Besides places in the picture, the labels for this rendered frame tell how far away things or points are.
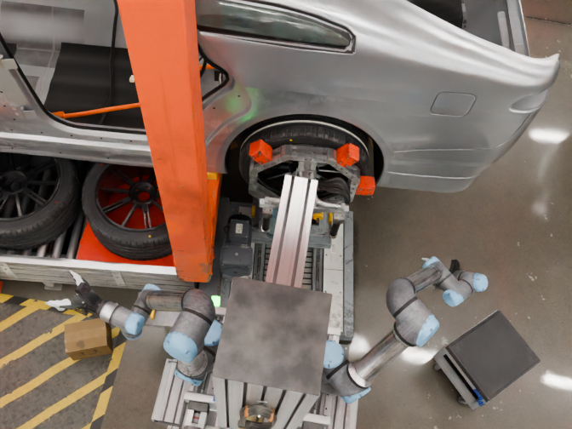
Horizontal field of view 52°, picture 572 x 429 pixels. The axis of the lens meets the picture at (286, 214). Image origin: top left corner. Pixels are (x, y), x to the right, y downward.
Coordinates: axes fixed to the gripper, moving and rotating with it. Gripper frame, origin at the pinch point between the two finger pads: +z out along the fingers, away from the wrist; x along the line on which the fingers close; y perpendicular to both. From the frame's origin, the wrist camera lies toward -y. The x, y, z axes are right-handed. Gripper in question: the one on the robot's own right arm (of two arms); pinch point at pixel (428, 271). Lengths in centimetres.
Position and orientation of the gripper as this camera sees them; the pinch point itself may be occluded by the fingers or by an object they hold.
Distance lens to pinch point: 288.5
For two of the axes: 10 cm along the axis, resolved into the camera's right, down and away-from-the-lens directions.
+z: -4.8, -0.3, 8.8
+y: -7.5, 5.3, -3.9
